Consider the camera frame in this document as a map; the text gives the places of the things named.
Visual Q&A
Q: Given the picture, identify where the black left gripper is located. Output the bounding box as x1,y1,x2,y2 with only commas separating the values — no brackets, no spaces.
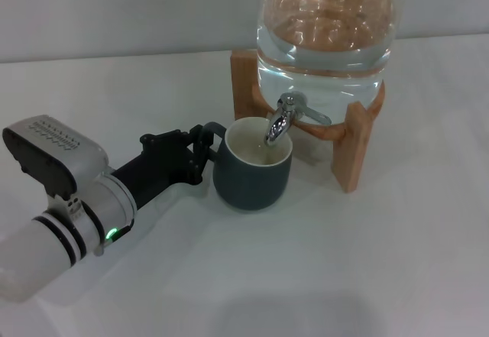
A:
112,123,211,210

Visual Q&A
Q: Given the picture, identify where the black cup with white interior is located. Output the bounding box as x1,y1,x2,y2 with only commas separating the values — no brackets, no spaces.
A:
201,118,294,211

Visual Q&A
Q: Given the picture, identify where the chrome faucet tap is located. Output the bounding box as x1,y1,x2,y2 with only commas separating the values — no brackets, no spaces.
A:
264,91,332,147

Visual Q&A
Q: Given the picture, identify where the wooden dispenser stand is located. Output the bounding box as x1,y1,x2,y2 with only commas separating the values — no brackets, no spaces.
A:
230,49,386,194

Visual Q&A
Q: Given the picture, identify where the glass water dispenser jar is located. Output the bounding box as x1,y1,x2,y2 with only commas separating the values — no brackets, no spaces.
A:
254,0,403,109

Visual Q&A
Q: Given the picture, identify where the grey black wrist camera box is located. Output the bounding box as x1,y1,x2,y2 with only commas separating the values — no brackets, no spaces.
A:
2,115,108,203

